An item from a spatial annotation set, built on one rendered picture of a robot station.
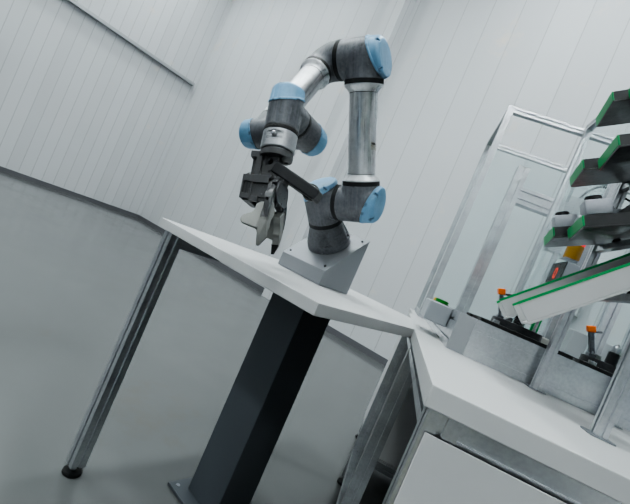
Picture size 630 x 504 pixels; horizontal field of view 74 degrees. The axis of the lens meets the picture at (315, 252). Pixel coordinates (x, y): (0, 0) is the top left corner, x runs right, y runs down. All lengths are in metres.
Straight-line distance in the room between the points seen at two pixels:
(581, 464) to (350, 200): 0.90
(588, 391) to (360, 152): 0.85
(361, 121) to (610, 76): 4.65
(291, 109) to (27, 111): 8.79
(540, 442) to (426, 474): 0.14
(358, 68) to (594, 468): 1.05
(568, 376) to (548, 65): 5.03
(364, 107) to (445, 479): 0.98
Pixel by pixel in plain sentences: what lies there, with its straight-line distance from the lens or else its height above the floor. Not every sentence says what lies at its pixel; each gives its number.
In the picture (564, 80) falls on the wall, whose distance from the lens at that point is 5.81.
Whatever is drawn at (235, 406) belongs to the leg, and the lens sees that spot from 1.54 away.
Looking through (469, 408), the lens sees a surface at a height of 0.85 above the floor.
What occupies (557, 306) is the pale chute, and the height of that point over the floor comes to 1.04.
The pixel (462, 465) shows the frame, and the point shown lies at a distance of 0.61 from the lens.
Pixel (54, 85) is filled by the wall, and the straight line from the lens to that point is 9.66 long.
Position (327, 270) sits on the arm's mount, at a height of 0.91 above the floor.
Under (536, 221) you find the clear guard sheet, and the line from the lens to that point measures 2.78.
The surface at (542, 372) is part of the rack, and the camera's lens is 1.17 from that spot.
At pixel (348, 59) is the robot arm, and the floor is 1.49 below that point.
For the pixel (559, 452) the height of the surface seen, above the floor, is 0.85.
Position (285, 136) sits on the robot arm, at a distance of 0.90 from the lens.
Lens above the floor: 0.96
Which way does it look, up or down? level
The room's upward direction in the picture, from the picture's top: 23 degrees clockwise
